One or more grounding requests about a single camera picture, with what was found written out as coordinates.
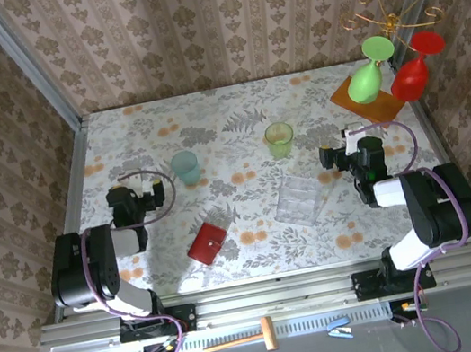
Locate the clear plastic box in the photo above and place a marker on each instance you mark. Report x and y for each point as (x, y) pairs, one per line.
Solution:
(297, 201)

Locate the red card holder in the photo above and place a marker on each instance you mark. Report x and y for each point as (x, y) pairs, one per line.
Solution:
(206, 245)

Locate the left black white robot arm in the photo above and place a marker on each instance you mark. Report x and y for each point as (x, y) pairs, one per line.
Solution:
(74, 268)

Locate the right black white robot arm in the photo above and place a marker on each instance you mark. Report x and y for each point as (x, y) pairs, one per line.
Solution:
(443, 212)

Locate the teal plastic cup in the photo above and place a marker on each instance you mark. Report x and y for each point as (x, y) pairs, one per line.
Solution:
(185, 166)

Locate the green plastic cup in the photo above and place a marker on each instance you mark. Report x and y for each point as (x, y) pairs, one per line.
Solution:
(279, 138)

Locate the wooden base board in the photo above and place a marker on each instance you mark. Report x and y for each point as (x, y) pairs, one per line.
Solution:
(383, 110)

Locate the green plastic wine glass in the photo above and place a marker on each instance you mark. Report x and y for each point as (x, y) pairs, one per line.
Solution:
(365, 84)

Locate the red plastic wine glass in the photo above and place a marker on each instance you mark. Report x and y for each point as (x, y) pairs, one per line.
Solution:
(410, 81)

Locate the blue stapler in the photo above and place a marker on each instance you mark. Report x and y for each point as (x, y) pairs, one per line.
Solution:
(338, 332)

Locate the wooden mallet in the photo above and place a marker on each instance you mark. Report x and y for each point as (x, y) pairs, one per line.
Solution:
(269, 334)

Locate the aluminium side rail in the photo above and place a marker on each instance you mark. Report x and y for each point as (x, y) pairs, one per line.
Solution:
(437, 131)
(72, 200)

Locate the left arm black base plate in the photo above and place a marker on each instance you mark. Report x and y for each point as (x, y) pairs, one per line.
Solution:
(182, 315)

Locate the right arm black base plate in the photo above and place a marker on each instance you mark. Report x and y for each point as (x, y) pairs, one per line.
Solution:
(366, 285)

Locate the aluminium frame rail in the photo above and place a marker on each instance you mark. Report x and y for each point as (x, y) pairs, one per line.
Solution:
(275, 296)

